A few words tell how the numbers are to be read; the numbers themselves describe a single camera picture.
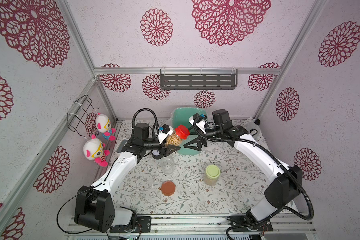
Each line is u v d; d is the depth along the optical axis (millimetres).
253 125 897
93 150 793
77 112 762
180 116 922
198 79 942
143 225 735
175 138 676
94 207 413
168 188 841
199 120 613
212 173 780
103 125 936
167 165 952
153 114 615
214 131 640
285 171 437
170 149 685
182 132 660
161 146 672
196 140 613
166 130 639
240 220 746
